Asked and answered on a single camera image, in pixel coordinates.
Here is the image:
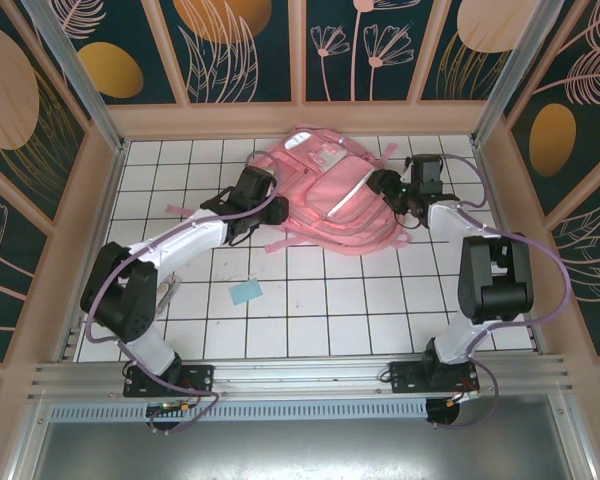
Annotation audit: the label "pink backpack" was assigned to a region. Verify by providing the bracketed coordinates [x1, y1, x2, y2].
[164, 123, 412, 258]

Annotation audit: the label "light blue card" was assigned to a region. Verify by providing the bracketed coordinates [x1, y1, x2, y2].
[228, 278, 264, 307]

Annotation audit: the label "small clear plastic box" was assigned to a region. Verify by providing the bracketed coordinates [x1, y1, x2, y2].
[155, 272, 182, 310]

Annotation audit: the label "grey sheet metal panel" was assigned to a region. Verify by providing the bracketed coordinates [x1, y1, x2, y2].
[9, 422, 594, 480]

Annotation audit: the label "right aluminium frame post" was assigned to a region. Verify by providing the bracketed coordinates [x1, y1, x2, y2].
[471, 0, 565, 147]

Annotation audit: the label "aluminium frame post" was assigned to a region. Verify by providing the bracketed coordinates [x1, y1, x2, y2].
[20, 0, 130, 154]
[471, 0, 565, 147]

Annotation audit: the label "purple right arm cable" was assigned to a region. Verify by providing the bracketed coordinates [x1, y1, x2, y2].
[437, 153, 574, 431]

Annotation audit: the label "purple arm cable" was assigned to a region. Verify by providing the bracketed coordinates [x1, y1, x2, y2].
[82, 151, 281, 435]
[437, 153, 574, 431]

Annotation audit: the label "aluminium mounting rail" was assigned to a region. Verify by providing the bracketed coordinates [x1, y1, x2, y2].
[27, 355, 576, 401]

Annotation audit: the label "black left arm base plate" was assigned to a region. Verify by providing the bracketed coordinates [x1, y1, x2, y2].
[123, 363, 216, 399]

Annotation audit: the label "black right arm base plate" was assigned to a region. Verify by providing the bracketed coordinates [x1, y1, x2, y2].
[388, 359, 480, 397]

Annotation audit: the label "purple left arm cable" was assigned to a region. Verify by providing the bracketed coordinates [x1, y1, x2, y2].
[82, 151, 281, 435]

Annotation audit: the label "left aluminium frame post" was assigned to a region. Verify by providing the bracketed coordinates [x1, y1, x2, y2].
[20, 0, 130, 154]

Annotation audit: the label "grey slotted cable duct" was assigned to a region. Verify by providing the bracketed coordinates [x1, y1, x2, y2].
[47, 399, 431, 422]

